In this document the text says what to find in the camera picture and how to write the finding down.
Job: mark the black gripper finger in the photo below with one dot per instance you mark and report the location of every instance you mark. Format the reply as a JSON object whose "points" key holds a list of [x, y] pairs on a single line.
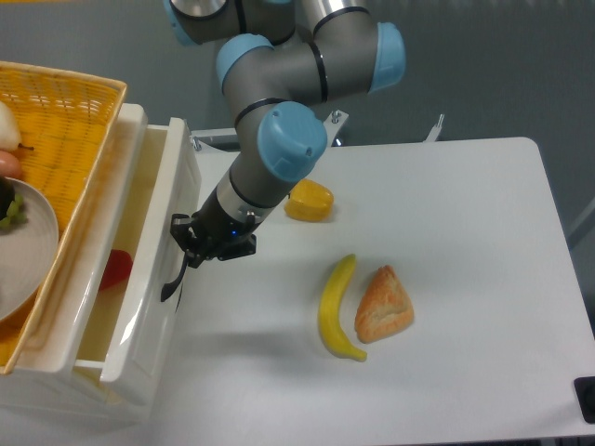
{"points": [[197, 254], [182, 230]]}

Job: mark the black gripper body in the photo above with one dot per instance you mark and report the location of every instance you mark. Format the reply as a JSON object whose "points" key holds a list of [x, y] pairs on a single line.
{"points": [[220, 236]]}

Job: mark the white top drawer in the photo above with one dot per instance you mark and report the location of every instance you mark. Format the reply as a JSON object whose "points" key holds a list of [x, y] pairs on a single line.
{"points": [[125, 343]]}

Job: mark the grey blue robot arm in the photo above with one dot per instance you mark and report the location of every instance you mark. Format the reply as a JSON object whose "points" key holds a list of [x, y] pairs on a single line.
{"points": [[272, 75]]}

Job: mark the white drawer cabinet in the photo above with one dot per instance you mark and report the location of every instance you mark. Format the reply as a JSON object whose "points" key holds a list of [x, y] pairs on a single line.
{"points": [[44, 375]]}

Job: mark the red bell pepper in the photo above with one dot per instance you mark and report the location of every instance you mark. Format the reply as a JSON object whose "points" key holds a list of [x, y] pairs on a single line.
{"points": [[118, 269]]}

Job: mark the yellow bell pepper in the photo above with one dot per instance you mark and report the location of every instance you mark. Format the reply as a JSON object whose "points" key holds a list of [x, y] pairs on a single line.
{"points": [[309, 201]]}

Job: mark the yellow banana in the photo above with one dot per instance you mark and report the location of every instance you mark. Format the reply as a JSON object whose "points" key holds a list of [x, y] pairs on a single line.
{"points": [[332, 335]]}

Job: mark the grey plate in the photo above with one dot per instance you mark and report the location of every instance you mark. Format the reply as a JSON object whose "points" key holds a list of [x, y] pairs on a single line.
{"points": [[28, 249]]}

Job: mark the yellow woven basket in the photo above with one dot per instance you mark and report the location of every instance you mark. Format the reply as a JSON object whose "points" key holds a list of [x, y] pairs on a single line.
{"points": [[68, 117]]}

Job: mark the green grapes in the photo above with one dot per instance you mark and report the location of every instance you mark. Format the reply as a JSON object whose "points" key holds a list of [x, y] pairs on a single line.
{"points": [[13, 214]]}

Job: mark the pink peach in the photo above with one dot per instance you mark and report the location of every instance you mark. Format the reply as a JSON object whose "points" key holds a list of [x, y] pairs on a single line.
{"points": [[10, 165]]}

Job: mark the brown bread pastry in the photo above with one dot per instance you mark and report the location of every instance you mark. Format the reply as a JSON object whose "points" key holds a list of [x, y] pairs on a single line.
{"points": [[385, 309]]}

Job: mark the white pear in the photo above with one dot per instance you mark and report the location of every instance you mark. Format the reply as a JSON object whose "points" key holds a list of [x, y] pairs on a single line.
{"points": [[10, 135]]}

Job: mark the black corner device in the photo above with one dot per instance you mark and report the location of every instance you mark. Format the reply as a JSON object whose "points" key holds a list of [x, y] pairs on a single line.
{"points": [[585, 392]]}

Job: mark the black top drawer handle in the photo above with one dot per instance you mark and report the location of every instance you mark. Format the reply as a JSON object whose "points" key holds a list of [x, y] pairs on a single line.
{"points": [[169, 288]]}

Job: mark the white table mounting bracket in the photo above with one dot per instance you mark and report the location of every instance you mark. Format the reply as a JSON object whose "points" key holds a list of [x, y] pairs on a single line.
{"points": [[333, 125]]}

